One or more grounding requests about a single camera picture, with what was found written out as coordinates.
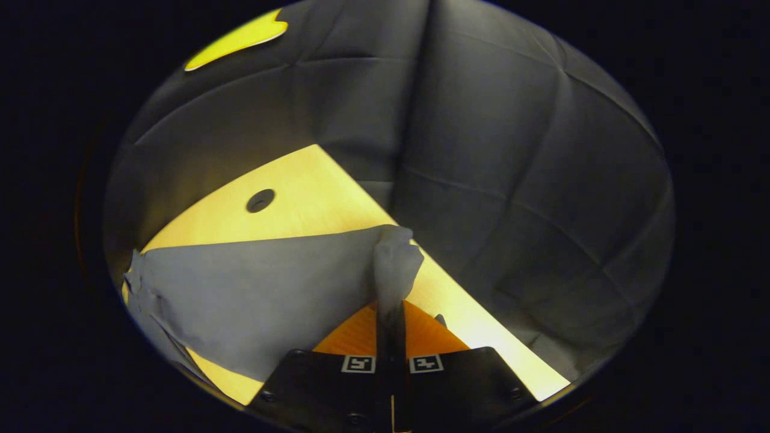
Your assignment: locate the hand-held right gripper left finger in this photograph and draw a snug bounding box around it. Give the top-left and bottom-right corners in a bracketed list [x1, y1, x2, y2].
[248, 302, 393, 433]

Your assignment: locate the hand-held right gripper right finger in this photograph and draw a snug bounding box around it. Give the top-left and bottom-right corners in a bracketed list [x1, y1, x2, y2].
[391, 299, 539, 433]

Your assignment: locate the grey long-sleeved shirt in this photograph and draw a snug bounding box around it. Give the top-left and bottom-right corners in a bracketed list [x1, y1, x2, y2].
[122, 224, 425, 385]

